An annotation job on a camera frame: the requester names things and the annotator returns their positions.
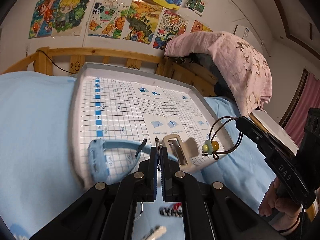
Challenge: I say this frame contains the silver ring pair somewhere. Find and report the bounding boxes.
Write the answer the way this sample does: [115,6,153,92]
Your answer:
[134,200,144,221]

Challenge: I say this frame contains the red string striped charm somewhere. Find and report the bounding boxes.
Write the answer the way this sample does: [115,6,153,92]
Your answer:
[159,202,183,218]

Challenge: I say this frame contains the white hair clip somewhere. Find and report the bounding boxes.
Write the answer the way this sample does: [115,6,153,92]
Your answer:
[142,226,167,240]

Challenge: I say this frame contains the brown cord beaded bracelet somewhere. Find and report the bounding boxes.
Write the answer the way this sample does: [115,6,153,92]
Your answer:
[201,115,244,160]

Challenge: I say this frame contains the person's right hand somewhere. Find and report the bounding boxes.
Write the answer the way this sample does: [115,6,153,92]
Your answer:
[259,177,302,236]

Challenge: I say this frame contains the beige rectangular hair claw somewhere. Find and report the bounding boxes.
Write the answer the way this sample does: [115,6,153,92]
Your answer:
[162,134,199,168]

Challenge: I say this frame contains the white mattress edge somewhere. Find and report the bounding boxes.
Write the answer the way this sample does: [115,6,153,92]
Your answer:
[249,109,298,154]

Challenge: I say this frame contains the grey grid-lined tray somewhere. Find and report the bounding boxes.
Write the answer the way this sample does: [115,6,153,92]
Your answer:
[68,62,235,190]

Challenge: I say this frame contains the light blue bed sheet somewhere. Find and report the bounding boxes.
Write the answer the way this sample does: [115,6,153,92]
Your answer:
[1,72,275,239]

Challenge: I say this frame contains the pink floral blanket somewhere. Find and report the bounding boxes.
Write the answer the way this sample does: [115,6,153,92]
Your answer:
[164,31,272,116]

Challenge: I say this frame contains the white air conditioner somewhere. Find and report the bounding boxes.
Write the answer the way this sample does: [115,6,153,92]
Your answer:
[233,24,252,40]

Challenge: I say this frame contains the colourful crowd drawing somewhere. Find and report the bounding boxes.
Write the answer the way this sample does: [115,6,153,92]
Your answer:
[152,9,189,50]

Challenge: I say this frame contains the dinosaur landscape drawing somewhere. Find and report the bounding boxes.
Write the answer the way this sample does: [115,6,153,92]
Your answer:
[123,0,163,44]

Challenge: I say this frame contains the turtle and fish drawing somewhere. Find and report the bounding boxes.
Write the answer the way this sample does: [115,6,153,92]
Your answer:
[88,0,130,40]

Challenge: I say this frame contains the orange hair girl drawing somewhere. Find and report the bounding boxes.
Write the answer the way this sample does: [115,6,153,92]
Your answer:
[29,0,60,39]

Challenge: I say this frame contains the anime boy drawing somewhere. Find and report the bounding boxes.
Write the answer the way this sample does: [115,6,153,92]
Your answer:
[52,0,90,37]

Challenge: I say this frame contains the black power cable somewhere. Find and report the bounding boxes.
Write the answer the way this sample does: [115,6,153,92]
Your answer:
[36,49,75,75]

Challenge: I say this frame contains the wooden bed rail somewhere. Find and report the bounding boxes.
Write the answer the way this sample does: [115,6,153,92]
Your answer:
[1,47,217,96]

